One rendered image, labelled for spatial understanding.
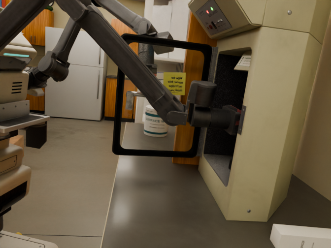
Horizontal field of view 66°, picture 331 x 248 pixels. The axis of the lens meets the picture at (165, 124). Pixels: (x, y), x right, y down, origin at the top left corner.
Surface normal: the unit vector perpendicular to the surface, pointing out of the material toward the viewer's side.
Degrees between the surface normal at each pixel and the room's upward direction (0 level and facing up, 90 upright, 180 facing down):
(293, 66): 90
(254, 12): 90
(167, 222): 0
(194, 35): 90
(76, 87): 90
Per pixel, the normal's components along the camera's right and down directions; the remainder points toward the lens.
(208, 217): 0.11, -0.97
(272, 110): 0.11, 0.23
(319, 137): -0.99, -0.08
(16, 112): 0.98, 0.15
